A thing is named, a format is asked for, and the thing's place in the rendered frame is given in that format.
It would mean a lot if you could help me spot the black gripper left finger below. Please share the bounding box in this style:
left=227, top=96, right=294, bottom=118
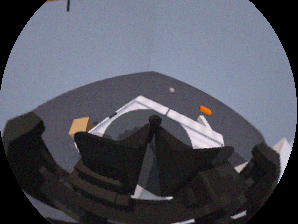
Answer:
left=73, top=123, right=150, bottom=194

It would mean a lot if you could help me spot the small tan block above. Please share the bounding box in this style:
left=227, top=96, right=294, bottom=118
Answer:
left=68, top=117, right=94, bottom=137

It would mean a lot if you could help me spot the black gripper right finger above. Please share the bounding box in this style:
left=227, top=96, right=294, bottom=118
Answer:
left=154, top=125, right=234, bottom=198

